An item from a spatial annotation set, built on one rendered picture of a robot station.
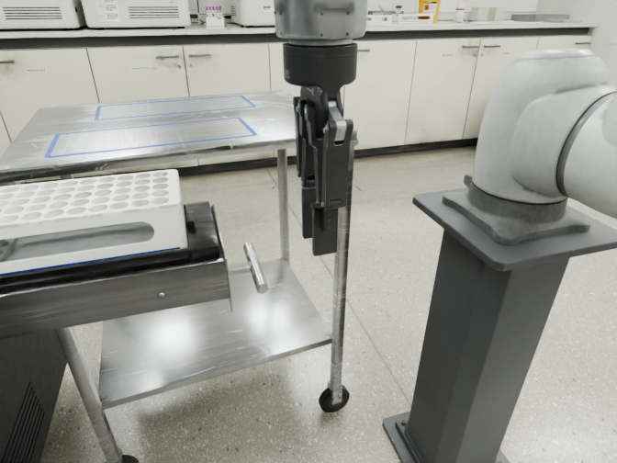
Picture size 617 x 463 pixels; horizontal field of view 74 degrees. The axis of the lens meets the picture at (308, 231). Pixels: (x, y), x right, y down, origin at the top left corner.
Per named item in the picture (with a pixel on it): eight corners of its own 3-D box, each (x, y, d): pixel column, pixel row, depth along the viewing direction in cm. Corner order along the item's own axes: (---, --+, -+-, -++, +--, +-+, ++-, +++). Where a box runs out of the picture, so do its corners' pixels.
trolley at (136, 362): (103, 497, 98) (-39, 175, 58) (108, 360, 135) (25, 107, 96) (353, 408, 120) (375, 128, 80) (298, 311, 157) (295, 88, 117)
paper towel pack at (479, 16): (476, 21, 333) (479, 7, 328) (469, 20, 342) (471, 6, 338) (503, 21, 338) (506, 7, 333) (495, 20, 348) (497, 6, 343)
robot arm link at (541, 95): (512, 163, 81) (544, 40, 70) (606, 197, 66) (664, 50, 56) (450, 176, 74) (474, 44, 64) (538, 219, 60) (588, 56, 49)
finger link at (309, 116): (338, 102, 44) (342, 101, 43) (342, 203, 47) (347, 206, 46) (303, 104, 43) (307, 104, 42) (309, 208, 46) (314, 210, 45)
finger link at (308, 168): (301, 103, 44) (297, 97, 45) (297, 189, 51) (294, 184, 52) (335, 100, 45) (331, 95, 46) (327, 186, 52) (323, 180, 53)
